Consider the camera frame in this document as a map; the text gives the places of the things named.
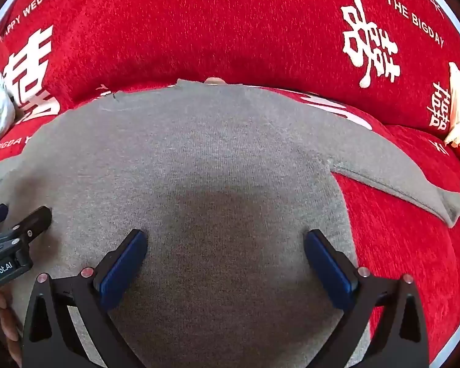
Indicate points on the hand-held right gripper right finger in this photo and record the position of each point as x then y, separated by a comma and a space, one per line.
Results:
327, 268

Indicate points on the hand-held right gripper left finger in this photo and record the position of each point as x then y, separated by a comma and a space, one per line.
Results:
122, 268

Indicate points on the grey knit sweater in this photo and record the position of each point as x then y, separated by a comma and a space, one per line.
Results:
214, 161

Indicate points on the person's left hand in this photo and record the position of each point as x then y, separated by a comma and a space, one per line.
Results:
7, 326

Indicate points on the red printed blanket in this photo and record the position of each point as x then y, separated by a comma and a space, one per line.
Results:
214, 27

